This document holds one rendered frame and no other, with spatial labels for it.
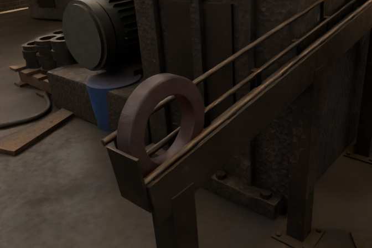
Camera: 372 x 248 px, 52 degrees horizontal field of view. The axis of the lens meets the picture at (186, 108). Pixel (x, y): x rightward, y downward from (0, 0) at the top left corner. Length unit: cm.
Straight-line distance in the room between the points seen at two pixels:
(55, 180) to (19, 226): 29
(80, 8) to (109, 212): 103
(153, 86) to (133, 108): 5
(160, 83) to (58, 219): 104
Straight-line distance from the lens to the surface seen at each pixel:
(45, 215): 160
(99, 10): 199
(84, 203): 160
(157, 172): 62
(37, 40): 273
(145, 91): 59
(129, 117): 58
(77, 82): 218
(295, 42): 108
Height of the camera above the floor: 94
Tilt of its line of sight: 25 degrees down
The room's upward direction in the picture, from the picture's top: 5 degrees counter-clockwise
